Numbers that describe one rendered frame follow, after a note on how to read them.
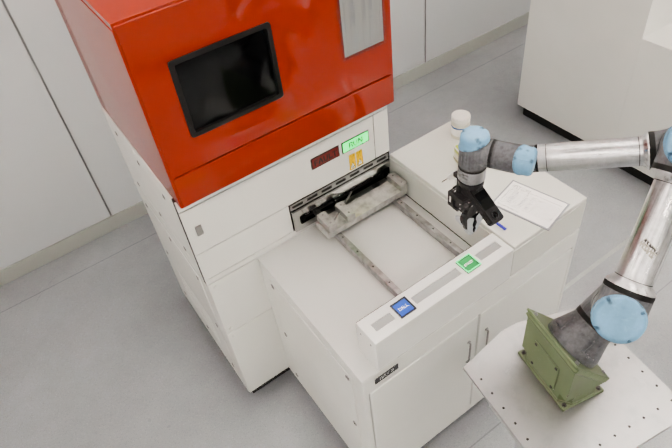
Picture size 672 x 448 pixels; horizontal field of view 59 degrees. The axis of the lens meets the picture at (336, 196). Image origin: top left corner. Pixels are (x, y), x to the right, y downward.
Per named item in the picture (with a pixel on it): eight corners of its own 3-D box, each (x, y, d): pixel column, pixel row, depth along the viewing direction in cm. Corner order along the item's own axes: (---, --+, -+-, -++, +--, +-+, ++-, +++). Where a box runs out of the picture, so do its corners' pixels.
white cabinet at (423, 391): (290, 377, 269) (256, 259, 214) (450, 270, 304) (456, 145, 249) (378, 496, 229) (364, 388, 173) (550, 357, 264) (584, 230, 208)
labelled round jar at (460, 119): (446, 134, 231) (447, 114, 224) (460, 127, 233) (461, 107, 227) (459, 143, 226) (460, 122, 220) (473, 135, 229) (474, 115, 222)
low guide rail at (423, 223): (380, 193, 232) (379, 187, 229) (384, 191, 232) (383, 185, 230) (472, 270, 200) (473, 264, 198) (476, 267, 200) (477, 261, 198)
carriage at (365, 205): (316, 227, 217) (315, 221, 215) (394, 182, 231) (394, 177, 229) (328, 239, 212) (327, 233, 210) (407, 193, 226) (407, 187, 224)
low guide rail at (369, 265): (322, 226, 222) (322, 220, 220) (327, 223, 222) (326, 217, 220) (410, 312, 190) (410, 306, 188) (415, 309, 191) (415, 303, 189)
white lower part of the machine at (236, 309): (186, 302, 307) (134, 184, 251) (318, 227, 337) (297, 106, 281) (253, 403, 262) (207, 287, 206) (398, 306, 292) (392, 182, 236)
